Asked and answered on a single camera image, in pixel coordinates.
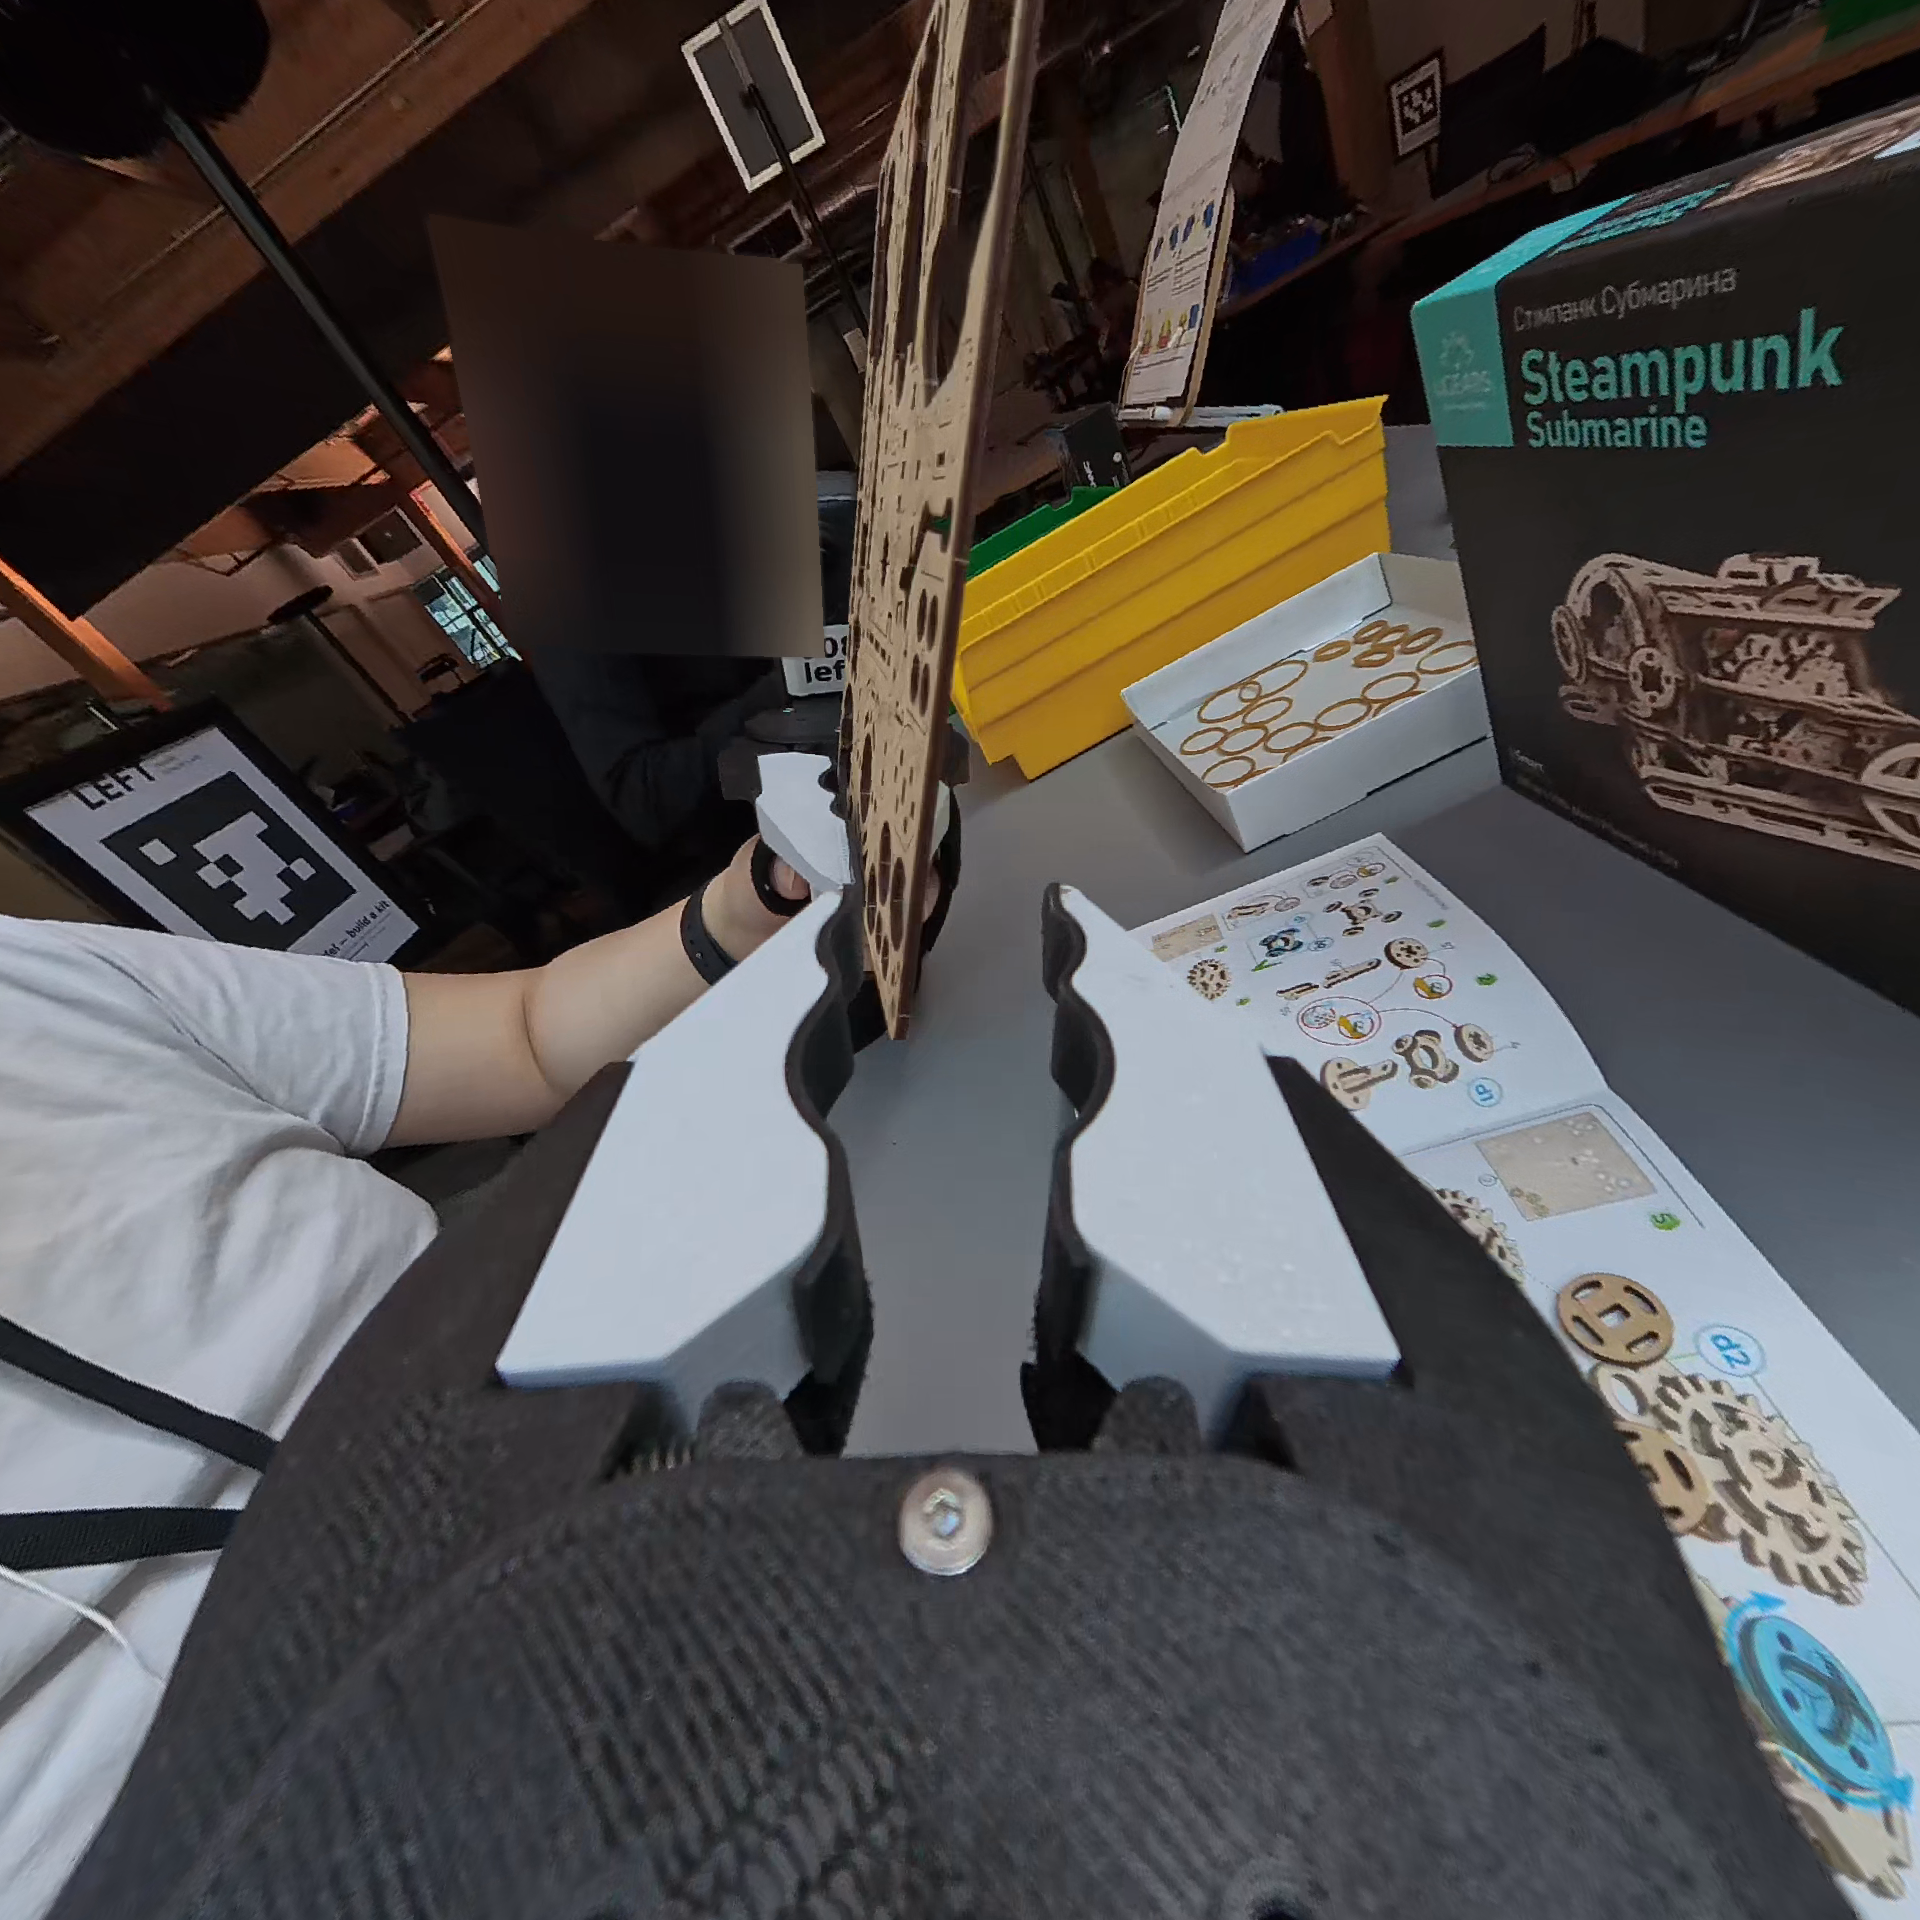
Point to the pile of wooden rings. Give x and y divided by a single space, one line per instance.
1371 647

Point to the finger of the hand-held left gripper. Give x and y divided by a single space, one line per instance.
804 842

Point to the black model kit box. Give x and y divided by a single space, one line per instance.
1517 633

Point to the person's left hand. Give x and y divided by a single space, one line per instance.
730 877

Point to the black framed marker sign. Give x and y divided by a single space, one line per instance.
225 865

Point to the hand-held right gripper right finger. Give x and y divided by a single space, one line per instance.
1214 1199

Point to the white cardboard tray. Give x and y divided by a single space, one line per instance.
1348 795

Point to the small wall marker tag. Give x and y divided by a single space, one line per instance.
1417 107

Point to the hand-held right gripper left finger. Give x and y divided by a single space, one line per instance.
673 1199

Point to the clipboard with paper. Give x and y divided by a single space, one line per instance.
1199 241

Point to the white framed ceiling light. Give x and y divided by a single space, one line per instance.
720 77

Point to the black wristband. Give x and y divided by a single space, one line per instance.
707 938

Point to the yellow plastic bin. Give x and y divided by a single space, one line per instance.
1169 599

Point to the round slotted wooden disc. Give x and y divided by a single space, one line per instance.
1650 1479
1615 1289

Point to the printed instruction booklet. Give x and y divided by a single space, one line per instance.
1517 960

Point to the laser-cut wooden parts sheet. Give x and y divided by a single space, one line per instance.
941 662

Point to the small black device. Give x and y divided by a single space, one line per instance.
1092 452

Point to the green plastic bin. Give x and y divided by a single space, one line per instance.
1021 536

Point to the person's left forearm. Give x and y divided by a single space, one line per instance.
557 1021

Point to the black round ceiling fixture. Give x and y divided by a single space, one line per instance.
119 77

